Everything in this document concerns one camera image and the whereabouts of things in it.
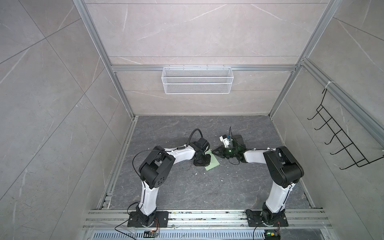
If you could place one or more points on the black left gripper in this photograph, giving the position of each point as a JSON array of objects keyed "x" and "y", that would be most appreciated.
[{"x": 206, "y": 164}]

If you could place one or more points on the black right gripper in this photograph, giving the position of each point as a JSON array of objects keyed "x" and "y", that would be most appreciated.
[{"x": 221, "y": 152}]

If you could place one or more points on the light green paper sheet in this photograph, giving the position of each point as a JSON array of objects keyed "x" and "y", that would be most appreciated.
[{"x": 213, "y": 163}]

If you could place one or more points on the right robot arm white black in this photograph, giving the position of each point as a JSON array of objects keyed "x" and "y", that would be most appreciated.
[{"x": 283, "y": 167}]

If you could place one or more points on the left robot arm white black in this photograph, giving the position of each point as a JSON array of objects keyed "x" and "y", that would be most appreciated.
[{"x": 156, "y": 168}]

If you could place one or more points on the left small circuit board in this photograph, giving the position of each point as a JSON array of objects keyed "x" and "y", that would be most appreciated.
[{"x": 151, "y": 234}]

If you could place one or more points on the small circuit board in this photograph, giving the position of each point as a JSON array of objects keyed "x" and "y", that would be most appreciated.
[
  {"x": 272, "y": 235},
  {"x": 151, "y": 234}
]

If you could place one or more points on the right small circuit board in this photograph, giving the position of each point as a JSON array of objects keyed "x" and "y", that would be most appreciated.
[{"x": 272, "y": 235}]

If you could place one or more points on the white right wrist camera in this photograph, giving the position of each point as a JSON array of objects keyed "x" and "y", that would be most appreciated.
[{"x": 226, "y": 140}]

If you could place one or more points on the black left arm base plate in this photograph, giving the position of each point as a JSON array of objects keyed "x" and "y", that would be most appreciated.
[{"x": 156, "y": 219}]

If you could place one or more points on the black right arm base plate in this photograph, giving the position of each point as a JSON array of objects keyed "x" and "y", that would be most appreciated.
[{"x": 266, "y": 218}]

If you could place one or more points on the white wire mesh basket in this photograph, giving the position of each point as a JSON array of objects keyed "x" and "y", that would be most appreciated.
[{"x": 199, "y": 80}]

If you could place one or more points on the aluminium frame rail front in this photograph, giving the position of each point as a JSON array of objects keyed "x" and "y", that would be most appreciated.
[{"x": 230, "y": 219}]

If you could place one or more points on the black wire hook rack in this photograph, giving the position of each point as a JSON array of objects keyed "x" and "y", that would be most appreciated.
[{"x": 347, "y": 145}]

